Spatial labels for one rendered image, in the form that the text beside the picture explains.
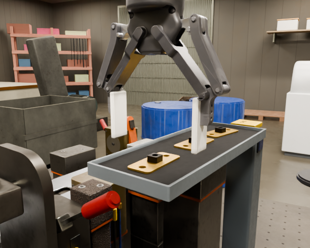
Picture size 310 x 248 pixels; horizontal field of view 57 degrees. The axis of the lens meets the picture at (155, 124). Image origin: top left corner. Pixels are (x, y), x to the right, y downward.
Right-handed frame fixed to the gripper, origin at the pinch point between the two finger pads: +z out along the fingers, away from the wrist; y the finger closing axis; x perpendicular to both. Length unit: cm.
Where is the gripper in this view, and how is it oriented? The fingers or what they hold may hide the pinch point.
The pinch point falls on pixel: (155, 135)
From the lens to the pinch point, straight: 40.4
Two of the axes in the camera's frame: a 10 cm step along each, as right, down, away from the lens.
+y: -8.2, -1.2, 5.6
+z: 0.0, 9.8, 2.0
